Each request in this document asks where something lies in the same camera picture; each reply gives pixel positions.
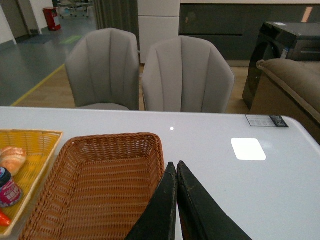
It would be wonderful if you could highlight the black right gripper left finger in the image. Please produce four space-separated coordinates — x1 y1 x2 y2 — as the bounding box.
126 162 178 240

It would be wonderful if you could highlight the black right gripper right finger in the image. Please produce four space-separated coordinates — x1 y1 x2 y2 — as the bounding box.
177 161 250 240

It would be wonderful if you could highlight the brown wicker basket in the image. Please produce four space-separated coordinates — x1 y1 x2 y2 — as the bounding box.
19 132 165 240

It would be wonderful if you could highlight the yellow woven basket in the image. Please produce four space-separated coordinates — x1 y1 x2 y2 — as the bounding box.
0 129 63 239

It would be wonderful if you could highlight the label sticker on table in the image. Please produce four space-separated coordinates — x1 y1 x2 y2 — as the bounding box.
245 114 289 128

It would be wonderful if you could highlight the right grey upholstered chair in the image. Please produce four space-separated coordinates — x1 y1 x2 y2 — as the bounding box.
142 36 235 113

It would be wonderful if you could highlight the grey upholstered chair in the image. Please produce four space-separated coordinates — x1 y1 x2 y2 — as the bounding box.
65 28 140 111
142 36 235 113

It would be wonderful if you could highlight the small jar with dark lid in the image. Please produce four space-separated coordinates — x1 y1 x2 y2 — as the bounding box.
0 167 23 208

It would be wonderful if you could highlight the orange toy carrot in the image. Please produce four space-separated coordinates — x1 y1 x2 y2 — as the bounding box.
0 210 12 227

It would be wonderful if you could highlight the brown cushioned sofa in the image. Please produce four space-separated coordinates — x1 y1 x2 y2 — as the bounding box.
250 58 320 142

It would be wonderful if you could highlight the toy croissant bread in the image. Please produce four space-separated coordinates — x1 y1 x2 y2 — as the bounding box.
0 146 27 177

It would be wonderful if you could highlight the left grey upholstered chair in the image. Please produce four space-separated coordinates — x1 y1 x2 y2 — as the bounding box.
65 28 140 111

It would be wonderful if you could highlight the dark grey washing machine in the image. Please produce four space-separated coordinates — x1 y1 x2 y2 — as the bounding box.
242 22 320 109

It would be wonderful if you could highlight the white cabinet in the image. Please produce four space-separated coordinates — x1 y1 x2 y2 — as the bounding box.
137 0 180 64

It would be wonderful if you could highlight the red bin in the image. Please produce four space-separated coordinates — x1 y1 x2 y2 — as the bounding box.
43 7 61 31

